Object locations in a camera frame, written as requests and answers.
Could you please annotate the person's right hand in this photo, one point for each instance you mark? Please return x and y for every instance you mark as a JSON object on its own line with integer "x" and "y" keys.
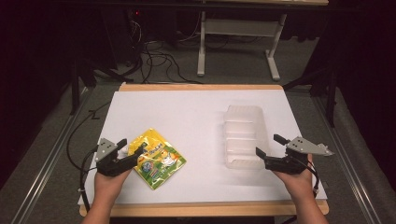
{"x": 295, "y": 183}

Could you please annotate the white metal desk frame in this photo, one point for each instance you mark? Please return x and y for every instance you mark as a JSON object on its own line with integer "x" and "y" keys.
{"x": 239, "y": 40}

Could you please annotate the white paper sheet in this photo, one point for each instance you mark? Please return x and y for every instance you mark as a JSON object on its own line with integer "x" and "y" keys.
{"x": 199, "y": 146}

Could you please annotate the clear plastic container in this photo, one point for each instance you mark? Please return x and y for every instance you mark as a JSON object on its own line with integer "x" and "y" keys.
{"x": 246, "y": 137}

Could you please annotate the black metal stand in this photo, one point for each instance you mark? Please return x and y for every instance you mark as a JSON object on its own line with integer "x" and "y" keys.
{"x": 323, "y": 90}

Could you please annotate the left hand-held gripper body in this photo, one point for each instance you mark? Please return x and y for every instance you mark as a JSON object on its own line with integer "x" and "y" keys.
{"x": 107, "y": 158}

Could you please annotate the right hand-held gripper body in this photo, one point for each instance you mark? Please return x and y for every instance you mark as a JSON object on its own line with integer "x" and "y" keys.
{"x": 297, "y": 157}

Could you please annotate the person's left hand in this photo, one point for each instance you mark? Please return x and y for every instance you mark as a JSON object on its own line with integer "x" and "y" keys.
{"x": 109, "y": 183}

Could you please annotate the yellow snack packet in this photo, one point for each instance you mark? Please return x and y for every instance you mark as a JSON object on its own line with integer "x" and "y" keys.
{"x": 158, "y": 158}

